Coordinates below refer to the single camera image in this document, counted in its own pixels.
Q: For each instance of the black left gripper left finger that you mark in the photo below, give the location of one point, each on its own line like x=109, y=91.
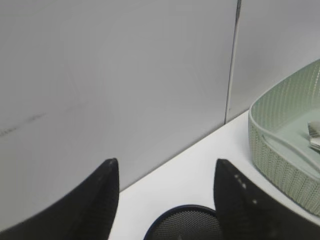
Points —
x=86, y=213

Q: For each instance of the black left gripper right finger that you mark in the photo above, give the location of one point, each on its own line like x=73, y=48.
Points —
x=246, y=212

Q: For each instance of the waste paper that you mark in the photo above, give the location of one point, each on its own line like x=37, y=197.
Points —
x=314, y=134

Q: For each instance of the black mesh pen holder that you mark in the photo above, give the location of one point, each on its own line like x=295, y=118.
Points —
x=186, y=222

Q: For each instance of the light green plastic basket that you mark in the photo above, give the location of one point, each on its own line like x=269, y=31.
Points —
x=279, y=122

